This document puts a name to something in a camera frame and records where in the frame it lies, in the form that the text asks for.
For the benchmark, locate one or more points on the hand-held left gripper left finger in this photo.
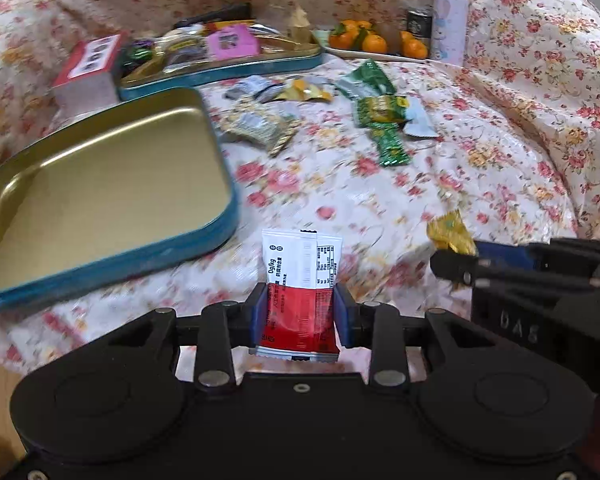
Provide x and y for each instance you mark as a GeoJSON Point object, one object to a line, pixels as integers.
{"type": "Point", "coordinates": [258, 312]}

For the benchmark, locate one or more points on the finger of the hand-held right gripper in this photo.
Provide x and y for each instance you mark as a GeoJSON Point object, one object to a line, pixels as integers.
{"type": "Point", "coordinates": [450, 265]}
{"type": "Point", "coordinates": [505, 256]}

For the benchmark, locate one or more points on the brown paper packet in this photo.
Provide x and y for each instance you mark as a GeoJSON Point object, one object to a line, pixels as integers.
{"type": "Point", "coordinates": [300, 22]}

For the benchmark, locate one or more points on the white plate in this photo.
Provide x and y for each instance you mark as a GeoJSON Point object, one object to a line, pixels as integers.
{"type": "Point", "coordinates": [385, 57]}

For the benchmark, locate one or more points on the green peas snack packet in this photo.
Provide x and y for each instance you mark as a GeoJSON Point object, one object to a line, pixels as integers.
{"type": "Point", "coordinates": [380, 110]}

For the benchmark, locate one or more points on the dark green and white packet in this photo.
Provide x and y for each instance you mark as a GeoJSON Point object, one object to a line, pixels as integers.
{"type": "Point", "coordinates": [367, 80]}

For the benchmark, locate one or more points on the green foil candy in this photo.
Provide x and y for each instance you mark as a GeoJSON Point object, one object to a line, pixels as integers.
{"type": "Point", "coordinates": [392, 147]}

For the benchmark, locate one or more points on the red and white snack packet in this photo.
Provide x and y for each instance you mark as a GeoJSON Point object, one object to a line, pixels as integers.
{"type": "Point", "coordinates": [295, 270]}

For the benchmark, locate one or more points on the blue tin tray gold inside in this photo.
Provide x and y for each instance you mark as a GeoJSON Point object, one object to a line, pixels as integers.
{"type": "Point", "coordinates": [105, 185]}

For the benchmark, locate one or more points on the blue tin filled with packets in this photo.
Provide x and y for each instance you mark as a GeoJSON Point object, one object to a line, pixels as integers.
{"type": "Point", "coordinates": [220, 74]}

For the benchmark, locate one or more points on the pink snack packet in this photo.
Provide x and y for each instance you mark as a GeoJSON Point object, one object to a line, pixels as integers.
{"type": "Point", "coordinates": [230, 42]}

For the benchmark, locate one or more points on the yellow and silver snack packet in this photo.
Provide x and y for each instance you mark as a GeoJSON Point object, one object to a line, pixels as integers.
{"type": "Point", "coordinates": [300, 92]}

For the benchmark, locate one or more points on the gold foil candy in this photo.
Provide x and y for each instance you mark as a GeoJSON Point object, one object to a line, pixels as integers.
{"type": "Point", "coordinates": [450, 232]}

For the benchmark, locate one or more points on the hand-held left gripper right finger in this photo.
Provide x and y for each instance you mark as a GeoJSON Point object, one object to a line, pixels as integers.
{"type": "Point", "coordinates": [342, 317]}

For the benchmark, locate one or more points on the orange snack packet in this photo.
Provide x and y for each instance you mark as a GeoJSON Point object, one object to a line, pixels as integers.
{"type": "Point", "coordinates": [227, 24]}

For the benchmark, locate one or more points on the purple and white thermos bottle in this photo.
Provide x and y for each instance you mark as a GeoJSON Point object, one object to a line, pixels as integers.
{"type": "Point", "coordinates": [450, 25]}

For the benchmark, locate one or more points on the red and white carton box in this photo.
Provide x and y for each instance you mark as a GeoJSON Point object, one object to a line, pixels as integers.
{"type": "Point", "coordinates": [87, 60]}

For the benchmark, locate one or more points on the dark coffee can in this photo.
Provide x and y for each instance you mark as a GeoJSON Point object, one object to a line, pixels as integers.
{"type": "Point", "coordinates": [419, 27]}

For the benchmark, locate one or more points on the clear packet with dark snack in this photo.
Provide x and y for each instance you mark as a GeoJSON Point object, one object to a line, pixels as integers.
{"type": "Point", "coordinates": [180, 52]}

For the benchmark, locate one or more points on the black remote control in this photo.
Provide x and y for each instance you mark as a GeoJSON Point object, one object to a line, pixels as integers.
{"type": "Point", "coordinates": [215, 14]}

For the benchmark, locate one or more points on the beige patterned snack packet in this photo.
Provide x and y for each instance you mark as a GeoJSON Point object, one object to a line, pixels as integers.
{"type": "Point", "coordinates": [260, 127]}

